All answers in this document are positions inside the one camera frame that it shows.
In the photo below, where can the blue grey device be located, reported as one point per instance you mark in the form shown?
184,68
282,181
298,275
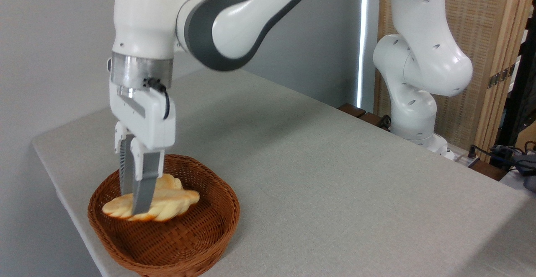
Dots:
526,170

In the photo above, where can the braided long bread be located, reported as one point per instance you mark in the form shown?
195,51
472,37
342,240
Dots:
171,203

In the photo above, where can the metal screen hinge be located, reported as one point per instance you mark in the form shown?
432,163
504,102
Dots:
501,76

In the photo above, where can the round bread bun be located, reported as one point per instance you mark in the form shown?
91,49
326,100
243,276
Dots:
171,182

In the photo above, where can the wooden woven folding screen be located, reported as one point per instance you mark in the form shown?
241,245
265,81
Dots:
485,25

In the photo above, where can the black vertical pole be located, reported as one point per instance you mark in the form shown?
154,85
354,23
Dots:
519,84

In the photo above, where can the dark wooden slat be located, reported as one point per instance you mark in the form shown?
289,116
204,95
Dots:
351,110
372,120
488,170

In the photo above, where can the brown wicker basket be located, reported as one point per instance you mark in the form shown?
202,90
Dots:
184,243

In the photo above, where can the black power plug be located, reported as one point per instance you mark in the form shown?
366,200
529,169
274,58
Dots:
472,151

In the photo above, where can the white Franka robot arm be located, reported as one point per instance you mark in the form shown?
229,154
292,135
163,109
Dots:
423,59

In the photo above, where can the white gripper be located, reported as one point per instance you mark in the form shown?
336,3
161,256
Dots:
146,122

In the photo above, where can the grey tablecloth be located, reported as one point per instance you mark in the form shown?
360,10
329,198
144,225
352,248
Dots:
335,193

